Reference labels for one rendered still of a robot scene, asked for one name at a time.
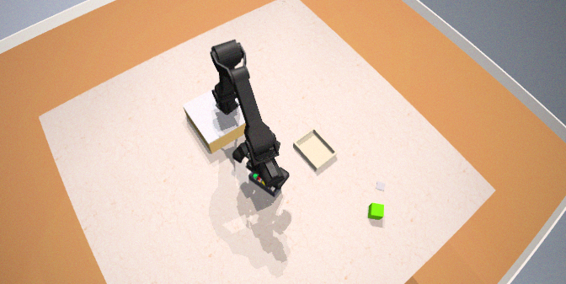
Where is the small green cube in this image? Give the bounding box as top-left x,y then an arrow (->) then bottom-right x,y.
368,203 -> 384,220

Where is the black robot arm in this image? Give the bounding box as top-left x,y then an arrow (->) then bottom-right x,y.
210,39 -> 285,188

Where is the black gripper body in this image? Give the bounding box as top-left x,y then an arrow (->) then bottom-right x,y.
232,142 -> 290,190

